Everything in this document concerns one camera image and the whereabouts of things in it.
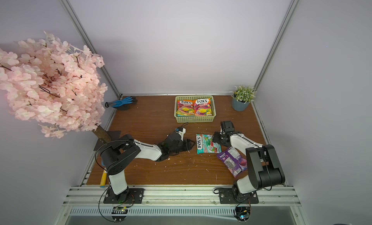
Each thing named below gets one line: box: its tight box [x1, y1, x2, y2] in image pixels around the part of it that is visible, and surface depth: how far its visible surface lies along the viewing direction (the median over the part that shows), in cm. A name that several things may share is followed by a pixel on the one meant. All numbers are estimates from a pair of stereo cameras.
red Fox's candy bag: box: [176, 99, 195, 116], surface depth 105 cm
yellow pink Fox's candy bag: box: [193, 97, 213, 117], surface depth 105 cm
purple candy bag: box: [216, 146, 248, 178], surface depth 85 cm
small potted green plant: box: [229, 85, 257, 112], surface depth 102 cm
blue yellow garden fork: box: [99, 167, 108, 188], surface depth 79 cm
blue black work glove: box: [105, 96, 138, 108], surface depth 116 cm
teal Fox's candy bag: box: [195, 133, 222, 155], surface depth 92 cm
